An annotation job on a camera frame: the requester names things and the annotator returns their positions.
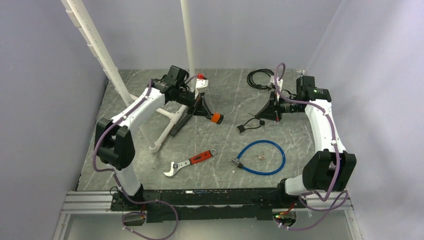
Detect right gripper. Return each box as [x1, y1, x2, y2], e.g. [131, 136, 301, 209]
[255, 90, 303, 122]

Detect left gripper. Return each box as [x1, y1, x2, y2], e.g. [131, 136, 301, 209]
[173, 87, 212, 119]

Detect orange black padlock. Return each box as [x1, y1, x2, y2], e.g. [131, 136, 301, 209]
[206, 113, 224, 125]

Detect black USB cable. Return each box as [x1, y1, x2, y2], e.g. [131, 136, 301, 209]
[246, 68, 276, 91]

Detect black cable padlock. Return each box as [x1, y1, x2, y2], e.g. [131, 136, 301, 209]
[236, 120, 255, 134]

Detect silver lock keys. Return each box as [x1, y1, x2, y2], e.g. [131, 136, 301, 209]
[255, 151, 266, 161]

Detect blue cable lock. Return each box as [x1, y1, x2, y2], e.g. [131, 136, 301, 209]
[229, 139, 287, 176]

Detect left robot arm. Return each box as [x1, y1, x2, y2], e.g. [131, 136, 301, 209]
[92, 65, 224, 210]

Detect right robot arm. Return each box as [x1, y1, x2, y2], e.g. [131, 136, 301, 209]
[255, 75, 357, 208]

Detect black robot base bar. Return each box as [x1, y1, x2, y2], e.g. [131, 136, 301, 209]
[110, 185, 301, 223]

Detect black corrugated hose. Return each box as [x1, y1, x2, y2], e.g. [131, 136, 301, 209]
[169, 112, 195, 138]

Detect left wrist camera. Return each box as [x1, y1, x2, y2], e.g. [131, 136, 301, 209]
[194, 73, 209, 99]

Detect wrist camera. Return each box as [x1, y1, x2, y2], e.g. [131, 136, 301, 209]
[268, 75, 284, 98]
[194, 73, 209, 99]

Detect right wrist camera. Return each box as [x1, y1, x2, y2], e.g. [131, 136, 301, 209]
[268, 75, 284, 98]

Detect red handled adjustable wrench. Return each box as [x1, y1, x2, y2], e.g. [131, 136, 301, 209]
[163, 149, 218, 178]

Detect aluminium rail frame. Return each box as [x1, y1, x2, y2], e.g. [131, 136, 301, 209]
[52, 191, 112, 240]

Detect white PVC pipe frame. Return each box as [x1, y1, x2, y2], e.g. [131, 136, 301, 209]
[60, 0, 199, 154]

